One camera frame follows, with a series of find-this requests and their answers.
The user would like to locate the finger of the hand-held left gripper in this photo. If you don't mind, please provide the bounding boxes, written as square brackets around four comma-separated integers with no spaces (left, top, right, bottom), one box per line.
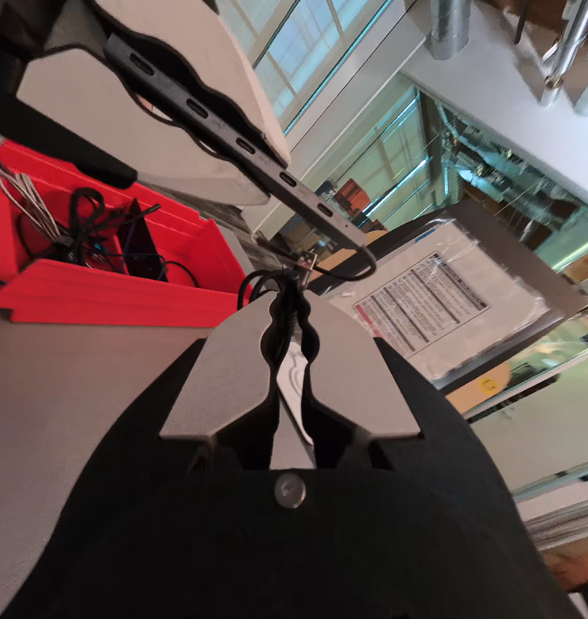
[93,0,293,166]
[15,45,271,207]

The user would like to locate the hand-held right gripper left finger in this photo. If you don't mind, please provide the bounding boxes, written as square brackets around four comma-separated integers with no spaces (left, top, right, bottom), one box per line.
[159,291,281,471]

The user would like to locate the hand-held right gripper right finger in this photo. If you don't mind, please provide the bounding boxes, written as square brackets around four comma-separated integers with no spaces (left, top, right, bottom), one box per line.
[300,295,425,469]

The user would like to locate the black braided usb cable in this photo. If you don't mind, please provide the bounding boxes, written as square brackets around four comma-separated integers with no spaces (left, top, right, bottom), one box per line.
[238,249,320,369]

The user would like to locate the grey usb hub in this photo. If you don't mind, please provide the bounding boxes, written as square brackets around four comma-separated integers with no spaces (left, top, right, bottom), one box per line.
[104,34,378,282]

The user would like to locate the red plastic bin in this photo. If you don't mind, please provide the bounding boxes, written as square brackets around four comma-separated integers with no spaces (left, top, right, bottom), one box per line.
[0,140,254,325]

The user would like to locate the white stand base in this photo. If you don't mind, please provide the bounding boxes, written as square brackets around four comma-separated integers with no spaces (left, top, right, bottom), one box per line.
[276,339,315,447]

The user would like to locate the large paned window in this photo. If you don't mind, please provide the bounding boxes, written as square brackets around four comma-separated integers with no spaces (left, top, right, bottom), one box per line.
[217,0,397,137]

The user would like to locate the black flat device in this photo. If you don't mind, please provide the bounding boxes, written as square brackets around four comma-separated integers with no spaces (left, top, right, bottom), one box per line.
[116,198,170,282]

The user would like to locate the wooden document stand board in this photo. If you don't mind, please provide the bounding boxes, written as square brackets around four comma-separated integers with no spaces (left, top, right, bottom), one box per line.
[318,201,588,418]

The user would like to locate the tangled black cables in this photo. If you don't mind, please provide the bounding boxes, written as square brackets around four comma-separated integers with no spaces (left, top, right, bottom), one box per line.
[18,188,199,289]

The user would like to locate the silver braided cable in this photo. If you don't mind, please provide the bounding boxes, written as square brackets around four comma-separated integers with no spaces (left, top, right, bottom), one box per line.
[0,172,63,241]

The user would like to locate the silver ventilation duct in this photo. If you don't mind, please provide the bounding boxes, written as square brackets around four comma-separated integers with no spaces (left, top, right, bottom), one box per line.
[428,0,472,60]

